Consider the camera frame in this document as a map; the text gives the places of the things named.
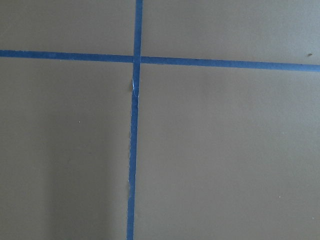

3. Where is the long blue tape strip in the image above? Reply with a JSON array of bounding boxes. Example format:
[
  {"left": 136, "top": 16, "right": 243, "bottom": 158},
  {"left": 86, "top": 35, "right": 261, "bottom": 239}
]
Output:
[{"left": 126, "top": 0, "right": 144, "bottom": 240}]

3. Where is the crossing blue tape strip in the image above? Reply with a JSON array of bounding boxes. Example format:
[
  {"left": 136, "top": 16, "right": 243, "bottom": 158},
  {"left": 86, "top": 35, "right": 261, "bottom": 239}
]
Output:
[{"left": 0, "top": 50, "right": 320, "bottom": 72}]

